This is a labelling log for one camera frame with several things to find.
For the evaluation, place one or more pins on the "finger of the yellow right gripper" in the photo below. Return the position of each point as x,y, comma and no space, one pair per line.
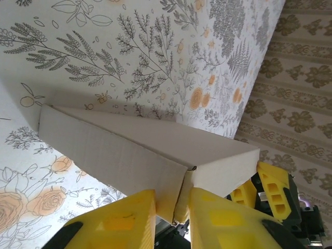
275,186
243,194

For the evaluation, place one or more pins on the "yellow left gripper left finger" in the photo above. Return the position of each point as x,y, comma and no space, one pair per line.
116,225

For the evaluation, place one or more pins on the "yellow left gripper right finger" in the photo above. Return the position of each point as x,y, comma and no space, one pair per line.
225,228

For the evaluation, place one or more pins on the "white beige paper box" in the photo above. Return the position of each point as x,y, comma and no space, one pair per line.
129,145

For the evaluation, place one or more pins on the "floral table cloth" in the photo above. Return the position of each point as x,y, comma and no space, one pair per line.
103,39

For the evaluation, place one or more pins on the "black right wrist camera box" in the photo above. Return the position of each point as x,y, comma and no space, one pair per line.
311,220

